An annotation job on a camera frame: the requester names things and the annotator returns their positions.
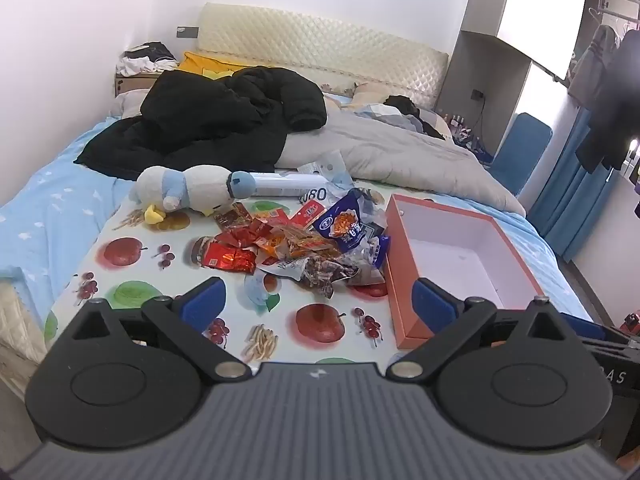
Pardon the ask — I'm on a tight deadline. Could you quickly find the pile of dark clothes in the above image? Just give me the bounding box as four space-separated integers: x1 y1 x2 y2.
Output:
356 94 446 141

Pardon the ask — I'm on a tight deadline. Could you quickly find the cluster of cosmetic bottles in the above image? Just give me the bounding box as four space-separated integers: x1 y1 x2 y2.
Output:
442 112 493 161

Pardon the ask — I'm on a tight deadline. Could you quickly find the clear plastic wrapper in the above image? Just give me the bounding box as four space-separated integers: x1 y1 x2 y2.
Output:
297 150 352 186

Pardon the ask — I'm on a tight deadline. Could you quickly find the black puffer jacket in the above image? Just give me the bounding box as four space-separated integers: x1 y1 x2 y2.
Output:
74 66 328 182

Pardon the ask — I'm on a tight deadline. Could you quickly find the red packet with white label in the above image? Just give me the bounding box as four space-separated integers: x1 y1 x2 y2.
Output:
290 200 322 229

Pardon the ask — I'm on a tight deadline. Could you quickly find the cream quilted headboard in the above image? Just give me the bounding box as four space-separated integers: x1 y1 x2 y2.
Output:
196 2 449 111

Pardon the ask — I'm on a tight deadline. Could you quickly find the orange-brown snack bag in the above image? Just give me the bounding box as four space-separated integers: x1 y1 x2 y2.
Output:
275 224 343 261

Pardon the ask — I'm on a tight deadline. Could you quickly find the white cylindrical tube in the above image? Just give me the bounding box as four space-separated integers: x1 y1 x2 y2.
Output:
247 171 331 204

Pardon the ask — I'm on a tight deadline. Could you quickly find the grey duvet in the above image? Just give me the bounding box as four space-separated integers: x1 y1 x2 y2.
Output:
275 92 527 218

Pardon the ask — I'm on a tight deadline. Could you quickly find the blue curtain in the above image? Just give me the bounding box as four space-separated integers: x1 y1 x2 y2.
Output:
527 102 621 263

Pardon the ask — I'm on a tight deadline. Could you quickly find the blue and white plush penguin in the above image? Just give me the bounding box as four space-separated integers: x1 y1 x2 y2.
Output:
129 165 257 225

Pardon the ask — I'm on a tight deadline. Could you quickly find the floral pillow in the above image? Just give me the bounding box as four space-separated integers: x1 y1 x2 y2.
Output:
350 81 401 111

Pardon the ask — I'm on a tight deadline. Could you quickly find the black hanging coat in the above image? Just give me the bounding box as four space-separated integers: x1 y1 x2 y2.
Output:
575 27 640 173

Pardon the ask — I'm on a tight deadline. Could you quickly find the grey hanging jacket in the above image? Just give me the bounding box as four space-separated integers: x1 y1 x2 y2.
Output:
567 24 621 106

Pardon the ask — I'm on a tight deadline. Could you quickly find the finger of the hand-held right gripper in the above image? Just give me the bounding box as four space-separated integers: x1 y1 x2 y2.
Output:
560 311 640 362

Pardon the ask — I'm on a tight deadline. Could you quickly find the pile of small red packets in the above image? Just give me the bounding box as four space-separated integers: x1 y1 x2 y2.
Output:
199 202 301 276

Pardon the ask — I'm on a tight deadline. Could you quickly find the yellow pillow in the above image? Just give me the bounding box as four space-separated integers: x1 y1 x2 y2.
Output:
177 51 251 81

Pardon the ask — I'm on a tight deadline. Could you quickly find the cream quilted mattress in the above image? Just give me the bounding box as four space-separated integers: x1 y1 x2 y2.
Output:
0 280 51 393

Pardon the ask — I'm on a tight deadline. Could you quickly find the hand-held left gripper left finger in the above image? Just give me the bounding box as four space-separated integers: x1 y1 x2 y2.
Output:
59 276 252 382

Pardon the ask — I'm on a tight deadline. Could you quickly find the fruit print mat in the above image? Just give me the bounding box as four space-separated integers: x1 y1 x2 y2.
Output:
44 180 416 366

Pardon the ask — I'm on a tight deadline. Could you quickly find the blue chair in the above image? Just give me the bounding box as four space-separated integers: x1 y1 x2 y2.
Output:
489 112 553 198

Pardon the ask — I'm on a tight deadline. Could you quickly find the orange cardboard box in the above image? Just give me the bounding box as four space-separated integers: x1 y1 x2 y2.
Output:
384 194 546 350

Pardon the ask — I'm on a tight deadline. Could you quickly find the pile of black white clothes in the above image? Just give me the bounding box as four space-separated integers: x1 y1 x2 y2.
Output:
116 41 180 77

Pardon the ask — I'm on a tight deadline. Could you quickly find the wooden nightstand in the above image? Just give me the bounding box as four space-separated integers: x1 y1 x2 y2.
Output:
114 71 166 100

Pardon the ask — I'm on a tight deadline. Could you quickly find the grey wall cabinet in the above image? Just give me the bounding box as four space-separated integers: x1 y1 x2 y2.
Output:
435 0 606 161

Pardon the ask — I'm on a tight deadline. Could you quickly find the dark brown clear snack packet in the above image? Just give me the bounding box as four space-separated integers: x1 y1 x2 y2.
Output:
299 254 360 301

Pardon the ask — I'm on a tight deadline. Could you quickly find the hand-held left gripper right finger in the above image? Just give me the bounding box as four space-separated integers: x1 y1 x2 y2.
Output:
386 276 584 381

